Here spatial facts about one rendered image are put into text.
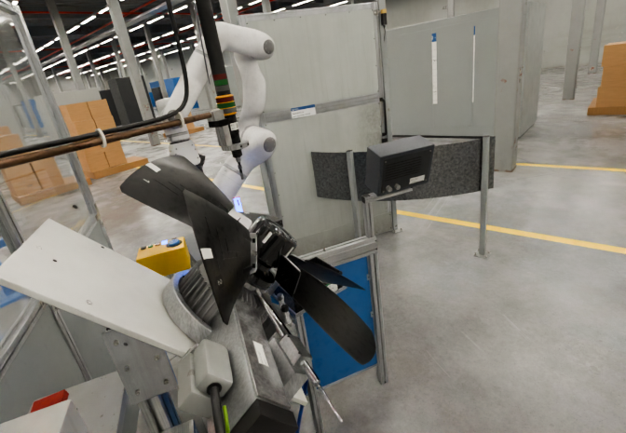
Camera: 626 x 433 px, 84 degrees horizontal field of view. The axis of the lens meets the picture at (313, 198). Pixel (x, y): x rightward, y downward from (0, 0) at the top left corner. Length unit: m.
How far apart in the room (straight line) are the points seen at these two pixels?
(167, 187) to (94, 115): 8.11
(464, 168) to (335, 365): 1.67
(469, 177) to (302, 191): 1.31
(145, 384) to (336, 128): 2.40
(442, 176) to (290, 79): 1.35
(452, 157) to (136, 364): 2.34
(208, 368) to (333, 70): 2.54
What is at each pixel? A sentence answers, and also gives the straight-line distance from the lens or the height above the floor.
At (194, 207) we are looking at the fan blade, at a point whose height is 1.41.
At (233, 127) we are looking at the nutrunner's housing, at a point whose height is 1.48.
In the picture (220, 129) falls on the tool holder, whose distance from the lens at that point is 0.87.
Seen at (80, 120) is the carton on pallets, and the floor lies 1.24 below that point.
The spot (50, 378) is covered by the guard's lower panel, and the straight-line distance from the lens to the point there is 1.51.
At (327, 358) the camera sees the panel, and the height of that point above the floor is 0.30.
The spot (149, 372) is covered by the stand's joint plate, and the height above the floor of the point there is 1.02.
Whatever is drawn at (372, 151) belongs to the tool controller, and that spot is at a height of 1.24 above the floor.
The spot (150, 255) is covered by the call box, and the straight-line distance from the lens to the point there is 1.33.
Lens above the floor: 1.59
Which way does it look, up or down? 20 degrees down
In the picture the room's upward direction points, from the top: 9 degrees counter-clockwise
